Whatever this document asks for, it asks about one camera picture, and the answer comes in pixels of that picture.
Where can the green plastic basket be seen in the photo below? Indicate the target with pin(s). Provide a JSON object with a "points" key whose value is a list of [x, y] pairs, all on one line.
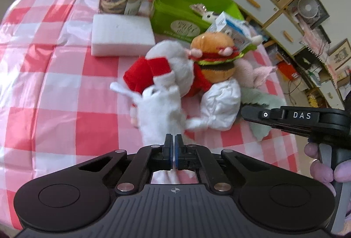
{"points": [[175, 7]]}

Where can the white plush toy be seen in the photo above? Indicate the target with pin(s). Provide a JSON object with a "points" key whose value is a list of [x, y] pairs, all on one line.
{"points": [[159, 109]]}

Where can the framed picture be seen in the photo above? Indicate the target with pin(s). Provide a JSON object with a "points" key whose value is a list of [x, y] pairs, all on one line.
{"points": [[341, 55]]}

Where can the pale green plush toy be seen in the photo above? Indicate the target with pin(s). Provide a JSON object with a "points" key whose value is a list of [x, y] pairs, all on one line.
{"points": [[253, 96]]}

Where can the person's right hand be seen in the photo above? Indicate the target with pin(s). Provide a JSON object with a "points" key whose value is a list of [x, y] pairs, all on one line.
{"points": [[322, 172]]}

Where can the burger plush toy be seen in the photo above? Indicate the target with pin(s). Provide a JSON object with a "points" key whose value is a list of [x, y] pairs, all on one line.
{"points": [[216, 70]]}

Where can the orange box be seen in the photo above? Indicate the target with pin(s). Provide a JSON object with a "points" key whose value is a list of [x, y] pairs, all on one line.
{"points": [[286, 70]]}

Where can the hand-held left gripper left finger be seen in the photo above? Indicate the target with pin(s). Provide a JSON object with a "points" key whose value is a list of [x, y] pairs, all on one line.
{"points": [[167, 157]]}

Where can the white foam block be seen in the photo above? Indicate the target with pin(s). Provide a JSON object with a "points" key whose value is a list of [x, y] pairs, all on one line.
{"points": [[120, 35]]}

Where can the pink checked cloth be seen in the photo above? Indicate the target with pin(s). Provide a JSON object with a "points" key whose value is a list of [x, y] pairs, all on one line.
{"points": [[318, 43]]}

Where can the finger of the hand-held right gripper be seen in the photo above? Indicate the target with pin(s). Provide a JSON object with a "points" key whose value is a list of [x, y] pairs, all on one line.
{"points": [[260, 114]]}

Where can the white cloth bundle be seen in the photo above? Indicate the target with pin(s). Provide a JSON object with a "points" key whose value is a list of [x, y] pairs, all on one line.
{"points": [[219, 100]]}

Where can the white desk fan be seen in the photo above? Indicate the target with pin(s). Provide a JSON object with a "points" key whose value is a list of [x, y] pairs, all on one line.
{"points": [[309, 7]]}

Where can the red checked plastic tablecloth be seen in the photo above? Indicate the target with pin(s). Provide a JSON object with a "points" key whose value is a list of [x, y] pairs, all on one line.
{"points": [[54, 89]]}

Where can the pink plush toy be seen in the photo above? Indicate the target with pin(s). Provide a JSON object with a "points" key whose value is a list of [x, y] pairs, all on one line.
{"points": [[246, 70]]}

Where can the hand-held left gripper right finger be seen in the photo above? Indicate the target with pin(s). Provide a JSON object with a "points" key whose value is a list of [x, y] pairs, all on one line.
{"points": [[178, 157]]}

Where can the white and blue milk carton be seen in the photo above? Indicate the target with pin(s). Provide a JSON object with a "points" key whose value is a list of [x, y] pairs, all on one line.
{"points": [[233, 29]]}

